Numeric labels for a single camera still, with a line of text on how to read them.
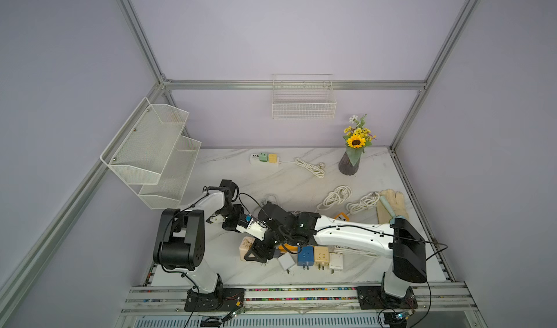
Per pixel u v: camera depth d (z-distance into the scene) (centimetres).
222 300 73
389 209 95
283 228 56
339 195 99
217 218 84
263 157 108
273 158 109
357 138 90
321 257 78
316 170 108
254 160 114
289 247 65
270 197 99
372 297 73
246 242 68
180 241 47
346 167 107
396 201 99
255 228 64
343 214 93
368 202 95
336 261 80
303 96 94
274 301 75
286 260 80
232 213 79
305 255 78
